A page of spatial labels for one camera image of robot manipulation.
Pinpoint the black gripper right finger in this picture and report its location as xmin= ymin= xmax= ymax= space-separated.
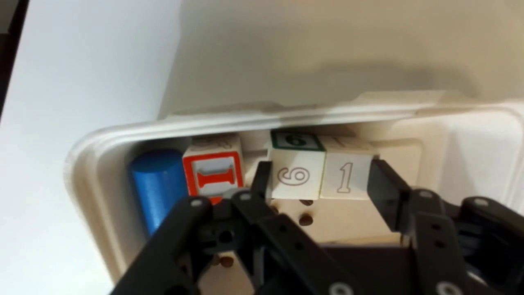
xmin=367 ymin=156 xmax=524 ymax=295

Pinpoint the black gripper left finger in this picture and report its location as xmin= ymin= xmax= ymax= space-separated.
xmin=110 ymin=159 xmax=352 ymax=295

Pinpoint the wooden block number six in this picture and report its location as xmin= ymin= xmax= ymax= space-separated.
xmin=265 ymin=128 xmax=328 ymax=201

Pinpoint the wooden block number one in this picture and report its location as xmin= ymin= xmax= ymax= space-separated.
xmin=319 ymin=151 xmax=380 ymax=201

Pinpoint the white foam food pack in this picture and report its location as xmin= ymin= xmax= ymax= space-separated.
xmin=64 ymin=0 xmax=524 ymax=295

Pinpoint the red printed wooden block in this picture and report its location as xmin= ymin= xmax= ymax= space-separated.
xmin=180 ymin=137 xmax=246 ymax=206

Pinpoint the blue cylinder block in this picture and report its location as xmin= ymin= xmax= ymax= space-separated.
xmin=128 ymin=149 xmax=190 ymax=237

